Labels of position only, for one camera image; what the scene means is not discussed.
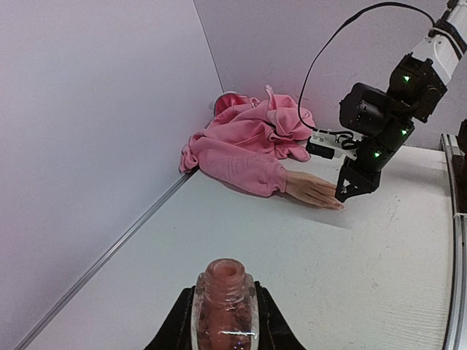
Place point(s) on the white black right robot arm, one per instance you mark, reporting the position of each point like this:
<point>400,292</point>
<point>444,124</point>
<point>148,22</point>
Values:
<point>420,80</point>

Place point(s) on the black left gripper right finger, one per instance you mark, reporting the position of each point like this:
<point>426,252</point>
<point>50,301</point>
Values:
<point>274,331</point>

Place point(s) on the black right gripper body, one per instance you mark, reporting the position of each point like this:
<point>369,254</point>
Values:
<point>366,110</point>

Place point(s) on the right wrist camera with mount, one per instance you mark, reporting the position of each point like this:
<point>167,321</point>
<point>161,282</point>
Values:
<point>332,144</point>

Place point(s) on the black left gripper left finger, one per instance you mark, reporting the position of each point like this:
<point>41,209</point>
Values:
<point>175,332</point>

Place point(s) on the pink zip hoodie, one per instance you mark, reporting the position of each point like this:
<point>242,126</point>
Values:
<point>246,140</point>

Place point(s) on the mannequin hand with long nails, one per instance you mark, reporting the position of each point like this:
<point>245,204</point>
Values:
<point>312,190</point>

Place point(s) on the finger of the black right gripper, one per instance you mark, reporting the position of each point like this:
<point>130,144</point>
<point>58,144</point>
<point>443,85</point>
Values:
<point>350,183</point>

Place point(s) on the pink nail polish bottle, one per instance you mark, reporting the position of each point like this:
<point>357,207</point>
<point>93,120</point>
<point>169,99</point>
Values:
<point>225,311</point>

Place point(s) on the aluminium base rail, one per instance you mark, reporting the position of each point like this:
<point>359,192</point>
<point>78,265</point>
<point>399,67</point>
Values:
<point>454,148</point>

